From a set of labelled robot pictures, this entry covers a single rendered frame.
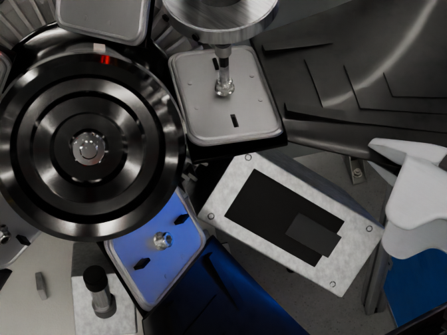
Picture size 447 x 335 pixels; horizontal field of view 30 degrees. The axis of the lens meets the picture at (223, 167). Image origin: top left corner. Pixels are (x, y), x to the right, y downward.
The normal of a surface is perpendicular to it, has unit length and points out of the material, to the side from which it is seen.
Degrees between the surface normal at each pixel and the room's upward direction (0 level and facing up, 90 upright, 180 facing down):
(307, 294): 0
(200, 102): 7
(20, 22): 46
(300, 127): 9
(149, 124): 50
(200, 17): 0
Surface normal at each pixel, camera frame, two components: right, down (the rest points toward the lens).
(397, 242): -0.15, -0.44
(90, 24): -0.65, 0.08
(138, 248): 0.76, -0.22
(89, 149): 0.15, 0.25
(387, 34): 0.03, -0.56
